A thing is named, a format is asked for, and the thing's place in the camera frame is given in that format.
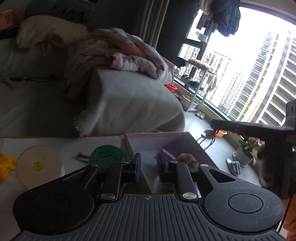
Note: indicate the green plush blanket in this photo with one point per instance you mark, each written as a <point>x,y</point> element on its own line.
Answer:
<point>73,11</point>

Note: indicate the potted flowering plant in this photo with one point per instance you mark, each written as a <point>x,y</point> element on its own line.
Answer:
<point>247,151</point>

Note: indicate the dark hanging jacket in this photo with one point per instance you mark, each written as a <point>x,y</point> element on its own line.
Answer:
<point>226,16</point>

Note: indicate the orange yellow soft toy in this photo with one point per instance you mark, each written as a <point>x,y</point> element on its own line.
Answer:
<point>7,165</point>

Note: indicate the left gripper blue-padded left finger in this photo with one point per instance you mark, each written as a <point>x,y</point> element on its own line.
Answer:
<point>133,168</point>

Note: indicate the cream folded blanket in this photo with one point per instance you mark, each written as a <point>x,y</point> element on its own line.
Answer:
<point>44,28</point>

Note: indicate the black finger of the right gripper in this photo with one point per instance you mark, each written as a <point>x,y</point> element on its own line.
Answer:
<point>263,132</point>

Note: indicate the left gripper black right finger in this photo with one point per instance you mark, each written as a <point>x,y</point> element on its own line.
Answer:
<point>166,170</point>

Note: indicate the pink storage box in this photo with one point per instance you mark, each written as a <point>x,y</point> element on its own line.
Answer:
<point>149,144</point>

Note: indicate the green round lid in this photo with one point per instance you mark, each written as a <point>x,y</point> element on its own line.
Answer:
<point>105,156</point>

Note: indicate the orange pink plush toy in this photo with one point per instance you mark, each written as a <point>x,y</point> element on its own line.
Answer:
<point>6,19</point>

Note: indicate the cream round tin lid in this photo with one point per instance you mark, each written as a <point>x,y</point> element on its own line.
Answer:
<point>38,165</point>

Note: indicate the metal balcony rack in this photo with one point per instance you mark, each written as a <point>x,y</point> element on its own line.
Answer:
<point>196,80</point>

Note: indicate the brown fluffy ball in box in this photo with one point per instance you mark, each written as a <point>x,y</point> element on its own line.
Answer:
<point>188,159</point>

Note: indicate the pink floral quilt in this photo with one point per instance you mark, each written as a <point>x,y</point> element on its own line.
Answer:
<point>118,50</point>

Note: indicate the grey slipper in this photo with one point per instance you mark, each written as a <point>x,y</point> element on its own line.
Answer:
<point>234,167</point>

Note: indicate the purple item in box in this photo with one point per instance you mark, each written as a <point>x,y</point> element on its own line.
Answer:
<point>166,155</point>

